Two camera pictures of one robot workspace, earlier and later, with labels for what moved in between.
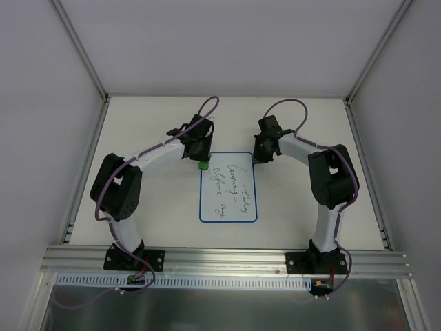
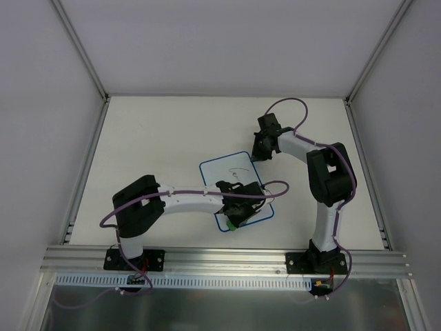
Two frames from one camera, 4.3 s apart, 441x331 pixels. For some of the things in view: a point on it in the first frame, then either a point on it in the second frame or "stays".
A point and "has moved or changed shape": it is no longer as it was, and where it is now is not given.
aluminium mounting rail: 72,258 stays
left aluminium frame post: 82,47 stays
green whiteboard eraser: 203,165 -> 231,227
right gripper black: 261,152 stays
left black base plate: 120,260 stays
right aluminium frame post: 400,12 stays
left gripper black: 201,152 -> 239,211
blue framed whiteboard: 228,192 has moved or changed shape
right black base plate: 315,263 stays
